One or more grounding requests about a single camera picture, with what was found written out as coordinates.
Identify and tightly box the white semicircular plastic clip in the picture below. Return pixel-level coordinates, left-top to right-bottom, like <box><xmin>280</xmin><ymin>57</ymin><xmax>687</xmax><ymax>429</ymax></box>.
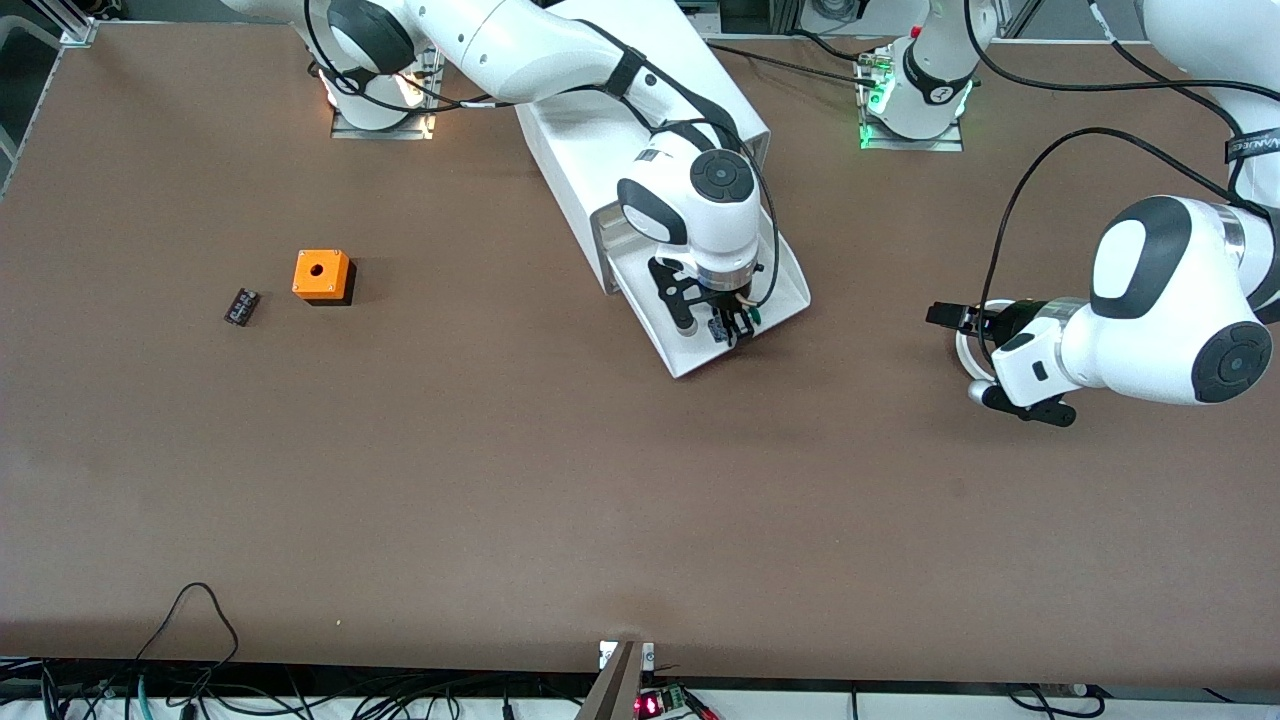
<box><xmin>955</xmin><ymin>300</ymin><xmax>1001</xmax><ymax>386</ymax></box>

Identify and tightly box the circuit board with red light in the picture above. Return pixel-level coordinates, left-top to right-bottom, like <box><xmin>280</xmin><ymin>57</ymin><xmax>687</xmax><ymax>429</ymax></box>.
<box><xmin>635</xmin><ymin>685</ymin><xmax>691</xmax><ymax>719</ymax></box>

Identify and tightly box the aluminium profile beam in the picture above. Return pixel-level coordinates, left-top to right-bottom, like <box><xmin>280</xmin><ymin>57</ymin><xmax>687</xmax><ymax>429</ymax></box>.
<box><xmin>578</xmin><ymin>640</ymin><xmax>656</xmax><ymax>720</ymax></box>

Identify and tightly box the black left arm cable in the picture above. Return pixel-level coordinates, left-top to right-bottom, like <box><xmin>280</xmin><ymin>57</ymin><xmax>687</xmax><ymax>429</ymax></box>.
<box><xmin>960</xmin><ymin>0</ymin><xmax>1280</xmax><ymax>371</ymax></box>

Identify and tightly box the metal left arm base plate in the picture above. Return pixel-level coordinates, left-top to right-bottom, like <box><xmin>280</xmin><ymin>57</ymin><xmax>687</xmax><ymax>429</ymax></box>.
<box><xmin>858</xmin><ymin>45</ymin><xmax>966</xmax><ymax>153</ymax></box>

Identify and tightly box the black cable on table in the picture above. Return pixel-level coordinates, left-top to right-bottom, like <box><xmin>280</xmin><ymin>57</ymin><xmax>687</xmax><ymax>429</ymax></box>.
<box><xmin>700</xmin><ymin>40</ymin><xmax>886</xmax><ymax>91</ymax></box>

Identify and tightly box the orange button enclosure box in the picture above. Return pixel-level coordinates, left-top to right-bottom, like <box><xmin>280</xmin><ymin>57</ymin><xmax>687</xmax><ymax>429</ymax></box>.
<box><xmin>291</xmin><ymin>249</ymin><xmax>356</xmax><ymax>307</ymax></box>

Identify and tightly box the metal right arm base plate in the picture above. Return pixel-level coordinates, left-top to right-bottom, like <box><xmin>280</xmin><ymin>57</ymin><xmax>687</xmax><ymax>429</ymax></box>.
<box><xmin>330</xmin><ymin>45</ymin><xmax>446</xmax><ymax>141</ymax></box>

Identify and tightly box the black looped cable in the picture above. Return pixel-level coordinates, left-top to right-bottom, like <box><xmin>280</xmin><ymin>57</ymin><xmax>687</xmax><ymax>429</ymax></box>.
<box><xmin>130</xmin><ymin>583</ymin><xmax>241</xmax><ymax>701</ymax></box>

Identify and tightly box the aluminium frame post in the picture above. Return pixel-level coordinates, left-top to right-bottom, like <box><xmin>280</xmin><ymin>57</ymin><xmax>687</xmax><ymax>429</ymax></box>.
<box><xmin>60</xmin><ymin>0</ymin><xmax>101</xmax><ymax>46</ymax></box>

